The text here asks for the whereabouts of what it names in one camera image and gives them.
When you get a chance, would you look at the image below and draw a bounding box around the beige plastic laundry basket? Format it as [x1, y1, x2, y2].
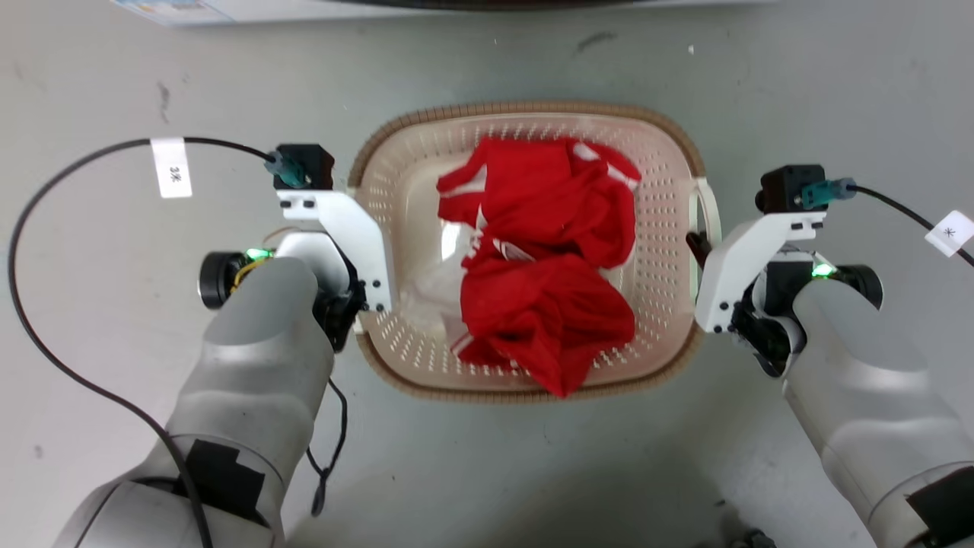
[348, 101, 723, 404]

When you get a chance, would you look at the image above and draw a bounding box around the black right camera cable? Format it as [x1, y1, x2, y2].
[801, 177, 974, 268]

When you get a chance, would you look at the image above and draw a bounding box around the white paper cable tag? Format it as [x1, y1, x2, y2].
[151, 137, 193, 199]
[924, 210, 974, 256]

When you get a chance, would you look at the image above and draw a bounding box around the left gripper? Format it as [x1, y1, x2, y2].
[275, 231, 368, 352]

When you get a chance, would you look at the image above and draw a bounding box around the thin black loose cable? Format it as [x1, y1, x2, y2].
[305, 377, 349, 519]

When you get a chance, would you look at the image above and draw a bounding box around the white board with blue print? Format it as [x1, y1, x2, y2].
[110, 0, 762, 29]

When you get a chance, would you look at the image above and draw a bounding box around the white camera bracket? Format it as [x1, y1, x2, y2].
[694, 211, 827, 335]
[276, 190, 395, 314]

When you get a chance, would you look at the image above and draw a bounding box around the white right camera bracket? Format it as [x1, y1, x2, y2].
[694, 211, 827, 335]

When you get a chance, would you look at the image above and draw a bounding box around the black left camera cable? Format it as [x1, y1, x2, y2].
[8, 137, 310, 548]

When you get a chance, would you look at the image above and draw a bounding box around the white left camera bracket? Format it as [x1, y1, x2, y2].
[276, 190, 395, 314]

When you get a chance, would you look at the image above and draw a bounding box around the black camera cable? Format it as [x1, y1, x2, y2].
[8, 137, 310, 548]
[801, 177, 974, 268]

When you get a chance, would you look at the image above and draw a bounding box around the white sheer cloth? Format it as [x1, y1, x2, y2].
[396, 221, 488, 358]

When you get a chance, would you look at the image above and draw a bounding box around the red garment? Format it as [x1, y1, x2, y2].
[436, 136, 643, 400]

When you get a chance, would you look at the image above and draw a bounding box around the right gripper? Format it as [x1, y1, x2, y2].
[686, 231, 819, 379]

